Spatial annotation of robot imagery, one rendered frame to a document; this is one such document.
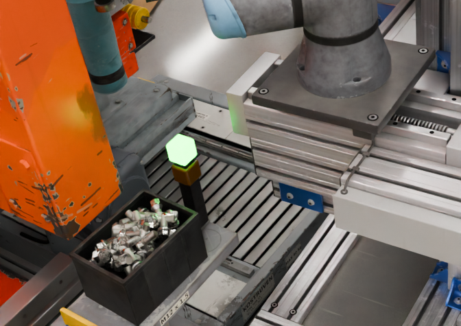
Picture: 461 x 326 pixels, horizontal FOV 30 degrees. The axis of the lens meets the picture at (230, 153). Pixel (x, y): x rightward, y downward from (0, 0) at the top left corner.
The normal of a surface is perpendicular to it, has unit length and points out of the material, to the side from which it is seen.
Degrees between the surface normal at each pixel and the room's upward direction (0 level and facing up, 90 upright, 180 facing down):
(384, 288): 0
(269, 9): 85
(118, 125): 0
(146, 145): 90
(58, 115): 90
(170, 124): 90
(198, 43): 0
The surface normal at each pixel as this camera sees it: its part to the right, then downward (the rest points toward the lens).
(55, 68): 0.80, 0.28
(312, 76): -0.74, 0.25
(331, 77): -0.39, 0.37
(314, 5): 0.06, 0.57
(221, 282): -0.15, -0.77
